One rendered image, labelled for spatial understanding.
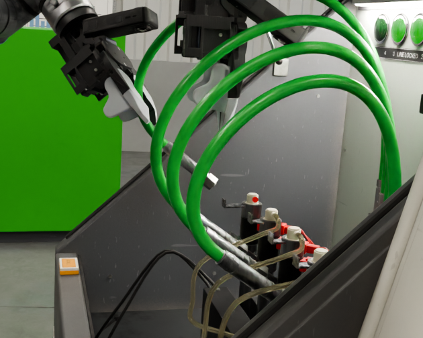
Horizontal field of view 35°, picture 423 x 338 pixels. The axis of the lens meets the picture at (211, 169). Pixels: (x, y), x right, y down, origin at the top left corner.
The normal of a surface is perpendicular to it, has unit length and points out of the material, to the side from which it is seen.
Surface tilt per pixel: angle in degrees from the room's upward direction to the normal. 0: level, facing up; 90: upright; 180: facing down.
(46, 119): 90
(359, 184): 90
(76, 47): 77
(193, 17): 90
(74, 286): 0
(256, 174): 90
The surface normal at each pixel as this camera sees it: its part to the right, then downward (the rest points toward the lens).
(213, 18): 0.25, 0.22
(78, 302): 0.07, -0.98
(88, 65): -0.34, -0.05
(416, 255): -0.92, -0.24
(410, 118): -0.97, -0.01
